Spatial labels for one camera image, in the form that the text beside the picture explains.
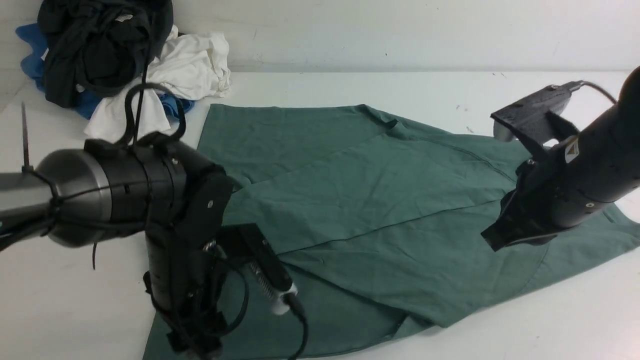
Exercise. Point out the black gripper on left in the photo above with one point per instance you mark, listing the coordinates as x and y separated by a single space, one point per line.
188 306

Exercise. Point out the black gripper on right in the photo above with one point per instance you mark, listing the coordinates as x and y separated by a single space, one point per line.
525 211

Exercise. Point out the green long-sleeved shirt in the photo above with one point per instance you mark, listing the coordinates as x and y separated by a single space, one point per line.
378 219

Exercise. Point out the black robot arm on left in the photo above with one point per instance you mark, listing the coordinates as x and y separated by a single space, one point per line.
160 187

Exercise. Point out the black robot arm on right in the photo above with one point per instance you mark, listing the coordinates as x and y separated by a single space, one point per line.
571 174

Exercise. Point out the white crumpled shirt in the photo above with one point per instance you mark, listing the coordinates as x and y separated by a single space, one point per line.
191 66

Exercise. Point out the black crumpled garment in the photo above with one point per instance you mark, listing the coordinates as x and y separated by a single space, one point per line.
99 45

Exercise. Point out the blue crumpled garment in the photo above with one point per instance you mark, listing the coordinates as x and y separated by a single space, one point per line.
33 67

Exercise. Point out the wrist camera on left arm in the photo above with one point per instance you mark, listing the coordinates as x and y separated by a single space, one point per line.
246 244

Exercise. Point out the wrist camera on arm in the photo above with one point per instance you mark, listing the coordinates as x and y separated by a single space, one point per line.
246 244
536 119

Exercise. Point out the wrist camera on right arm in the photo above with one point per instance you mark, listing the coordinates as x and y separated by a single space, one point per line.
536 119

